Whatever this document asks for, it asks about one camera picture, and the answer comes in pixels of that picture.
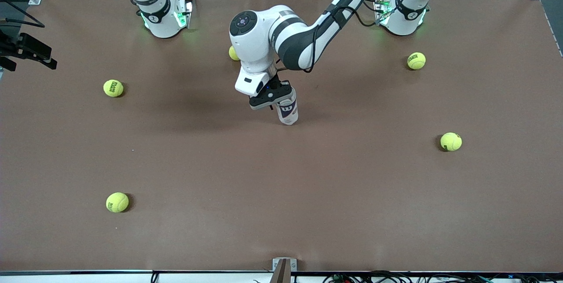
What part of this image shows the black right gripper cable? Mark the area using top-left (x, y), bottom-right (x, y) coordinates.
top-left (0, 0), bottom-right (46, 29)

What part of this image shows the black left arm base cable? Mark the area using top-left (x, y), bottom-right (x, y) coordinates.
top-left (361, 0), bottom-right (392, 27)

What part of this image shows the black cable bundle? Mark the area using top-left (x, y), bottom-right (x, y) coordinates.
top-left (322, 270), bottom-right (563, 283)

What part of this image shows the clear tennis ball can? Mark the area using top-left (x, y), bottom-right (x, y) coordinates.
top-left (276, 88), bottom-right (299, 126)

